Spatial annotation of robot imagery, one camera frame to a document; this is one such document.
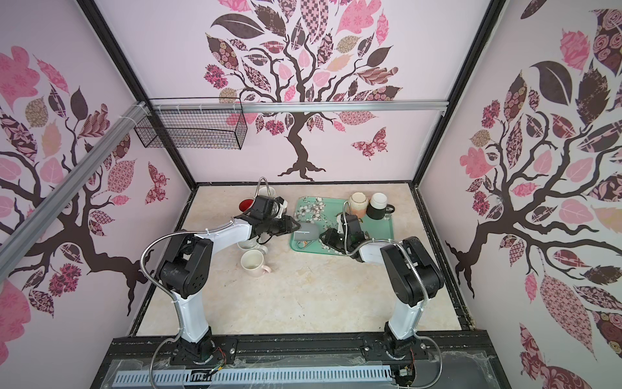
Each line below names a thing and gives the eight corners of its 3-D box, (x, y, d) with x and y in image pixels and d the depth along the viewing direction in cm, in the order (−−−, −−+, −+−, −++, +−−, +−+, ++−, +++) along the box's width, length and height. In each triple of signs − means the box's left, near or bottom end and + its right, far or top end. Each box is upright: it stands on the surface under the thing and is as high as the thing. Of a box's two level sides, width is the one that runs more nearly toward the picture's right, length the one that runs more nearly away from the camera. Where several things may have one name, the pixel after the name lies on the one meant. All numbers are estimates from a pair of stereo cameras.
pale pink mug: (245, 278, 90) (238, 268, 83) (248, 261, 95) (243, 250, 88) (272, 278, 90) (268, 268, 83) (274, 261, 95) (270, 249, 88)
